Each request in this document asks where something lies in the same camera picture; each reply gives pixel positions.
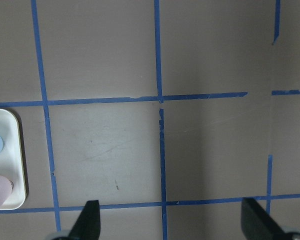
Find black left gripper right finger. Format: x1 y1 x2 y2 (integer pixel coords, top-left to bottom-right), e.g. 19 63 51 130
241 198 294 240

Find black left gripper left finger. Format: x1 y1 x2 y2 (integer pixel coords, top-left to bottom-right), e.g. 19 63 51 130
67 200 101 240

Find cream plastic tray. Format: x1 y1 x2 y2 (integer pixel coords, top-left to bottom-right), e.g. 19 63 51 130
0 109 27 211

